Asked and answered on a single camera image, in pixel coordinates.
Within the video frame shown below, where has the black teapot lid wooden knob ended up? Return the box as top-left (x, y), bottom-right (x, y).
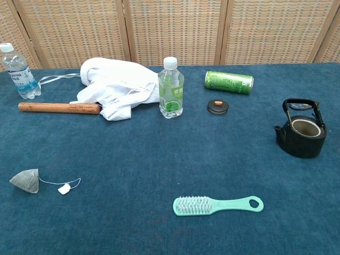
top-left (207, 99), bottom-right (230, 116)

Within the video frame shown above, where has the black cast iron teapot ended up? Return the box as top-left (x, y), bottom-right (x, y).
top-left (274, 98), bottom-right (328, 159)

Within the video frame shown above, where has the blue table cover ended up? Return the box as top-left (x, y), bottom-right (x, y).
top-left (0, 62), bottom-right (340, 255)

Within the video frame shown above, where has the mint green plastic brush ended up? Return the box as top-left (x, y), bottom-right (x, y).
top-left (173, 195), bottom-right (265, 217)

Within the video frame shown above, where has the green label water bottle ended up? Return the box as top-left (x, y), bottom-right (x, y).
top-left (157, 56), bottom-right (185, 120)

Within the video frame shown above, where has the woven bamboo folding screen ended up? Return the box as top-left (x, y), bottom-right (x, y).
top-left (0, 0), bottom-right (340, 73)

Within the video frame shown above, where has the pyramid tea bag with string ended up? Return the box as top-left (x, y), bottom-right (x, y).
top-left (9, 168), bottom-right (82, 196)

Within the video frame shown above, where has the white cloth with ribbon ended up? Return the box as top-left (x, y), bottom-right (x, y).
top-left (38, 57), bottom-right (162, 122)

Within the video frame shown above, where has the wooden rolling pin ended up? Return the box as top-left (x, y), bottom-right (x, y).
top-left (18, 102), bottom-right (103, 115)

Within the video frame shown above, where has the green drink can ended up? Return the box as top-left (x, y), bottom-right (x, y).
top-left (204, 70), bottom-right (254, 95)

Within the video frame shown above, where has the blue label water bottle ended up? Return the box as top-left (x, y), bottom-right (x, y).
top-left (0, 42), bottom-right (42, 100)

